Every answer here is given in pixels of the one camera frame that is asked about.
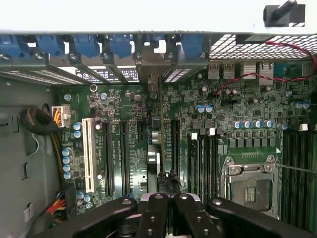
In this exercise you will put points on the metal CPU socket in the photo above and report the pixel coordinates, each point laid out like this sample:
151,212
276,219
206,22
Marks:
250,188

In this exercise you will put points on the short black expansion slot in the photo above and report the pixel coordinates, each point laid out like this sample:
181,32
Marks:
141,131

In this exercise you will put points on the black table stop block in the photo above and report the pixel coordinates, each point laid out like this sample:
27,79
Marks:
277,19

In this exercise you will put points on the white expansion slot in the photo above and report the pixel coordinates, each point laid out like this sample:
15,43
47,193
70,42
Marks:
88,153

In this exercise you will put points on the green motherboard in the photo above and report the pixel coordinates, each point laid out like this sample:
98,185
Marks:
223,119

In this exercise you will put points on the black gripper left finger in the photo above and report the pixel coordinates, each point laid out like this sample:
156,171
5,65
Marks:
153,215

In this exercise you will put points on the white power connector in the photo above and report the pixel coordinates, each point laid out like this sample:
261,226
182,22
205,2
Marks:
62,116

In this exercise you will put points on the black open PC case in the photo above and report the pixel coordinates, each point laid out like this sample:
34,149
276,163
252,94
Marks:
24,64

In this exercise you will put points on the black RAM slot bank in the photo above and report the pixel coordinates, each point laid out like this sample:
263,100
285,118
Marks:
198,161
297,173

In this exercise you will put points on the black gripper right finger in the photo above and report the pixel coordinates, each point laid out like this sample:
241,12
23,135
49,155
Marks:
193,218

